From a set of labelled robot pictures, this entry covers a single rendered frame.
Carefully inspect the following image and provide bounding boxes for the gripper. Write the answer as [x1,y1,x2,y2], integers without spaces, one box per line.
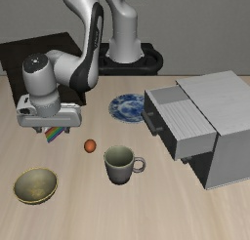
[16,94,82,135]

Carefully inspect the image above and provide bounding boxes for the rainbow cake wedge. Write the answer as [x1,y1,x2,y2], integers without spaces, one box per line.
[43,126,66,144]

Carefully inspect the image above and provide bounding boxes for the blue and white plate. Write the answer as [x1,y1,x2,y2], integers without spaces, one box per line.
[107,93,146,124]

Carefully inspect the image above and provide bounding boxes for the small orange fruit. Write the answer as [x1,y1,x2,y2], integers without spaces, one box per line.
[83,139,98,154]

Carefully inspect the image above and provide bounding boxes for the olive bowl with yellow rim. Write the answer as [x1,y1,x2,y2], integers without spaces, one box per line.
[13,167,60,206]

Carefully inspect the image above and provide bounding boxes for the grey-green mug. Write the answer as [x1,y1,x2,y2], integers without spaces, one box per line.
[103,144,147,186]

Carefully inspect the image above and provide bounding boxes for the grey cabinet drawer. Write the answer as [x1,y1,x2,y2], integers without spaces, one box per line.
[142,84,219,165]

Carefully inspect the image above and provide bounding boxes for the grey cabinet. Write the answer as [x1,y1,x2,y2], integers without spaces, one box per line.
[175,69,250,191]

